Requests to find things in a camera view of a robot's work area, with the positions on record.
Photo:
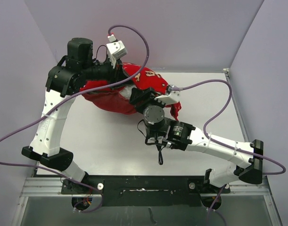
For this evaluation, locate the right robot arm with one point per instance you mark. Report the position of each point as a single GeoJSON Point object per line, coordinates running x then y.
{"type": "Point", "coordinates": [245, 162]}

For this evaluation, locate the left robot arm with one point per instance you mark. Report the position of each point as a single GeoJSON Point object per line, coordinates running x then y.
{"type": "Point", "coordinates": [64, 80]}

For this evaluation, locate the white pillow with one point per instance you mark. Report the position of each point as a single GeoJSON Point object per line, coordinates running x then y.
{"type": "Point", "coordinates": [126, 92]}

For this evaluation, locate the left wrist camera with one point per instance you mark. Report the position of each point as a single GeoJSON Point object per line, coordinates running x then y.
{"type": "Point", "coordinates": [115, 50]}

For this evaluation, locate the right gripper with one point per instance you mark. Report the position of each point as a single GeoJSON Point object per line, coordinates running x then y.
{"type": "Point", "coordinates": [147, 96]}

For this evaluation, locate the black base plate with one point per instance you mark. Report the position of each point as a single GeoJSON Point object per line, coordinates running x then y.
{"type": "Point", "coordinates": [192, 191]}

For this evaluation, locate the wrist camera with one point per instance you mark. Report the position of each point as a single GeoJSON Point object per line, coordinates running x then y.
{"type": "Point", "coordinates": [171, 96]}
{"type": "Point", "coordinates": [115, 50]}

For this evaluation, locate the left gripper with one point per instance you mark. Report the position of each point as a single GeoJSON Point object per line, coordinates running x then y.
{"type": "Point", "coordinates": [117, 74]}

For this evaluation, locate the aluminium frame rail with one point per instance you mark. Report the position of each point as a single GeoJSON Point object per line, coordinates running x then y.
{"type": "Point", "coordinates": [54, 187]}

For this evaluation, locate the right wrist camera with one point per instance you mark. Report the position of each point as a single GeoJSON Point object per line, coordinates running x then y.
{"type": "Point", "coordinates": [171, 96]}

